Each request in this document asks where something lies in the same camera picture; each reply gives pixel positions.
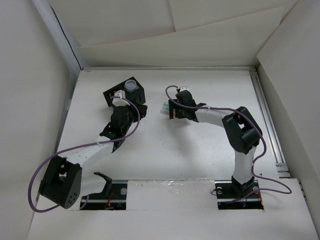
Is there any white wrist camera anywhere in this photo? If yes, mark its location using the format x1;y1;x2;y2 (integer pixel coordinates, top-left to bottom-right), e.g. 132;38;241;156
112;90;128;107
176;86;190;93

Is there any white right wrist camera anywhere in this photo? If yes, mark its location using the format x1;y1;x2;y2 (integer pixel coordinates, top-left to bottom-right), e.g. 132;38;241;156
176;86;190;93

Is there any clear jar of paper clips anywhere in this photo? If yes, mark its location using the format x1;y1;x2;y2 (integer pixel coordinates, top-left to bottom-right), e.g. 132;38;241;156
124;79;138;93

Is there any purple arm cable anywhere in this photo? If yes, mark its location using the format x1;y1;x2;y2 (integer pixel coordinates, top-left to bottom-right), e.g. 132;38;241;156
27;96;141;213
164;85;293;205

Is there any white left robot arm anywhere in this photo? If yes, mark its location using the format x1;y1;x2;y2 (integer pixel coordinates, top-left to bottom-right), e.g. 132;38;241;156
39;103;148;209

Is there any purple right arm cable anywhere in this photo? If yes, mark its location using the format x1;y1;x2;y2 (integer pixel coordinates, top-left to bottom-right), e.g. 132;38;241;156
164;85;293;205

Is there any aluminium rail right edge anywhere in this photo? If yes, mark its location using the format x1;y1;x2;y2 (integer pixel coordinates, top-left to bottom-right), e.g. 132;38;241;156
249;67;291;179

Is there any orange highlighter marker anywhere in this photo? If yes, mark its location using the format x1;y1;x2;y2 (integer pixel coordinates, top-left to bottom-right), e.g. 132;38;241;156
160;109;176;118

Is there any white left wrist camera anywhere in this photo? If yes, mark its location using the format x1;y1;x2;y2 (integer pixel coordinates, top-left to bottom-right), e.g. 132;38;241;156
112;90;128;107

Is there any black two-compartment organizer box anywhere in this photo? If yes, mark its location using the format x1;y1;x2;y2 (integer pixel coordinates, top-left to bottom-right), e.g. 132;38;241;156
103;76;146;107

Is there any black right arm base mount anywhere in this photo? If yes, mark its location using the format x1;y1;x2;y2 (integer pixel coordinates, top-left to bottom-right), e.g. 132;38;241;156
211;177;264;210

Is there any aluminium rail back edge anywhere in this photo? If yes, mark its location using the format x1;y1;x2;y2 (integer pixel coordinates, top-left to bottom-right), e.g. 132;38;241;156
83;66;257;72

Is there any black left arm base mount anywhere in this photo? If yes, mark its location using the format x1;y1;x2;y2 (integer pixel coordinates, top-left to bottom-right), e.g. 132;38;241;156
79;171;128;211

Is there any aluminium rail edge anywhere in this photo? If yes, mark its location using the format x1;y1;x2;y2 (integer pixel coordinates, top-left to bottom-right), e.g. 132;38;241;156
83;66;257;72
249;67;291;179

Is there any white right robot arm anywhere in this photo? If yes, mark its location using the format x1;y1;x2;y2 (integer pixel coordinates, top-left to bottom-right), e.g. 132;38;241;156
168;89;263;198

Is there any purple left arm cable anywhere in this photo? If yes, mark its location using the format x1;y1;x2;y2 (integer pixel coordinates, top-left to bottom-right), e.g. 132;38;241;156
27;96;141;213

